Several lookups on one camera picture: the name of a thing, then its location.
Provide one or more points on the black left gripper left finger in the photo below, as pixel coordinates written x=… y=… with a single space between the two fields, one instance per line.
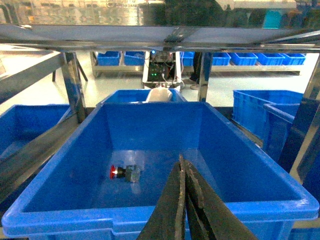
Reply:
x=167 y=221

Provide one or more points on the blue bin for red buttons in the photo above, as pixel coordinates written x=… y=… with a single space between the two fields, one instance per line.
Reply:
x=73 y=197

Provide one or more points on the electronics control cabinet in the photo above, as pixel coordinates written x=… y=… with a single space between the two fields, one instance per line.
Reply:
x=162 y=69

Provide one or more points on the blue bin behind red bin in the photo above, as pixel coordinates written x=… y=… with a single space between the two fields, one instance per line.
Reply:
x=134 y=96

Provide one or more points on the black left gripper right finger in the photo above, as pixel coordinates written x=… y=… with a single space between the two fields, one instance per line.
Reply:
x=208 y=216

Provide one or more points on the blue bin far left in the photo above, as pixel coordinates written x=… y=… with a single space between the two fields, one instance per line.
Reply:
x=21 y=124

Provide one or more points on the red mushroom push button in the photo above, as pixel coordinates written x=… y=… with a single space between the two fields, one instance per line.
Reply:
x=131 y=173

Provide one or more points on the blue bin right side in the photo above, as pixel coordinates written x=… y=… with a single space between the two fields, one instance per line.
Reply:
x=249 y=111

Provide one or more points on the white rounded object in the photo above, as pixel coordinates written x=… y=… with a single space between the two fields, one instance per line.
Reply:
x=159 y=94

